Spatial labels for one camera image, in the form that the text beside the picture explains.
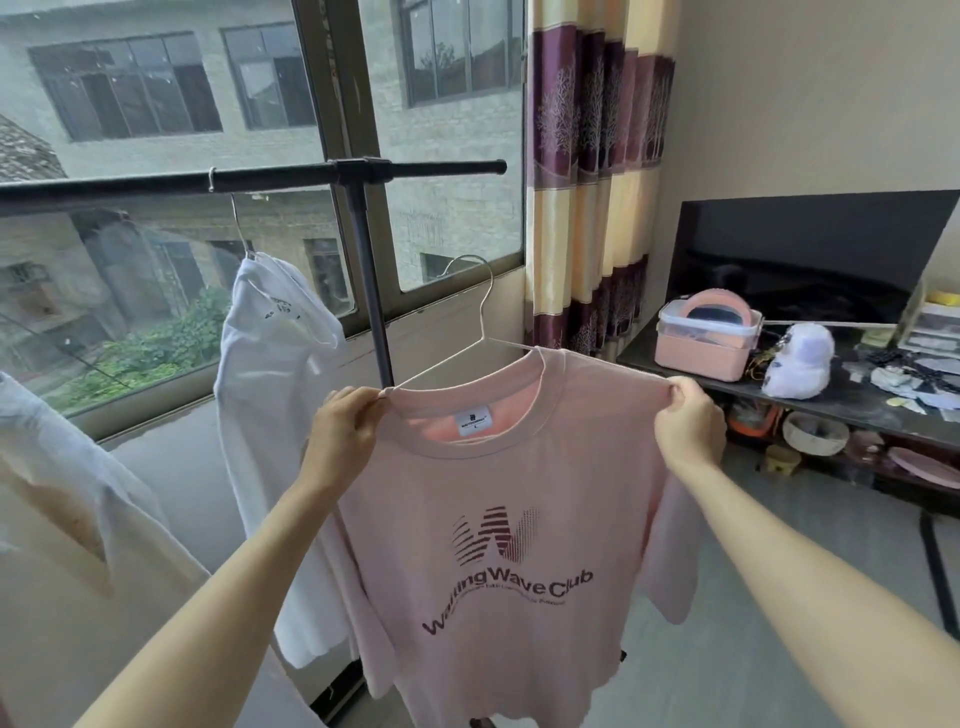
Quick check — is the person's left hand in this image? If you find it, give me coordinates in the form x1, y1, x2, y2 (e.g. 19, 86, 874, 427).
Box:
302, 386, 392, 499

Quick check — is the person's right hand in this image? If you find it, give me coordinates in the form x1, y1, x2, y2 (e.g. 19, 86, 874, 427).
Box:
653, 375, 728, 481

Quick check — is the white wire hanger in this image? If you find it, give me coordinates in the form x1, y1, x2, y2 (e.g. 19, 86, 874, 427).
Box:
377, 254, 543, 400

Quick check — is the pink printed t-shirt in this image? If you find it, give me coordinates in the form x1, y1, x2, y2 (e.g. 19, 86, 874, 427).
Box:
335, 347, 702, 728

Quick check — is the person's right forearm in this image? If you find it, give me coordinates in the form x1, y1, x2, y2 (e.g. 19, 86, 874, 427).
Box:
675, 450, 960, 728

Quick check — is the person's left forearm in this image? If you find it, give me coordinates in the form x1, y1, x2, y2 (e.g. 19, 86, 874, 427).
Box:
75, 465, 354, 728

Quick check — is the pink storage box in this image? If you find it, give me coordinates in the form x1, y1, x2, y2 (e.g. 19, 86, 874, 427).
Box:
654, 290, 765, 381

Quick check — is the orange round container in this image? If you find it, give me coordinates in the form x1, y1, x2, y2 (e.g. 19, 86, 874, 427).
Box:
726, 399, 785, 442

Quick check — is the white t-shirt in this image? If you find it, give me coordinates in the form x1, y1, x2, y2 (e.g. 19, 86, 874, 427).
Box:
213, 253, 361, 670

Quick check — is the white plush toy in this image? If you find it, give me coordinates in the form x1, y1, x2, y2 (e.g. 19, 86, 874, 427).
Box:
762, 323, 836, 399

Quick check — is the white bowl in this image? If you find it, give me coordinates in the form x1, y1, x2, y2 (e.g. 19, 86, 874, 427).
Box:
783, 411, 851, 457

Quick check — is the black tv stand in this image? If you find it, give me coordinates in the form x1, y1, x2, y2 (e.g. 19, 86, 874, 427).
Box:
616, 303, 960, 639

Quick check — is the black clothes rack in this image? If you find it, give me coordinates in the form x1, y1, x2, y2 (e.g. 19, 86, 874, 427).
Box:
0, 157, 508, 721

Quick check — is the black flat television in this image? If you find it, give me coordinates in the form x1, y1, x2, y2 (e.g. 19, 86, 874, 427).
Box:
666, 189, 960, 327

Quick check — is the striped purple yellow curtain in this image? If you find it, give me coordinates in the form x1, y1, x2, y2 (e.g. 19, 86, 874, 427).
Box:
523, 0, 682, 360

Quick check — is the pink plate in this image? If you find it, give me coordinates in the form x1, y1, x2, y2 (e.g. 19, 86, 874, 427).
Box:
885, 446, 960, 491

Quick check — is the clear drawer organizer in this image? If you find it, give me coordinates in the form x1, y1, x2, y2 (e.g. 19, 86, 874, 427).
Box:
896, 282, 960, 357

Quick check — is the cream garment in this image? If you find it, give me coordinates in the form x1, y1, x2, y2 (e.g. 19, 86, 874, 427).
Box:
0, 371, 324, 728

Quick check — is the silver wire hanger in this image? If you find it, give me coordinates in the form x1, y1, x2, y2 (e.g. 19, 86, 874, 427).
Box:
207, 166, 258, 261

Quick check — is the window frame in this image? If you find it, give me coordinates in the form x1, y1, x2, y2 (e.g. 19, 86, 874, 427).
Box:
0, 0, 526, 444

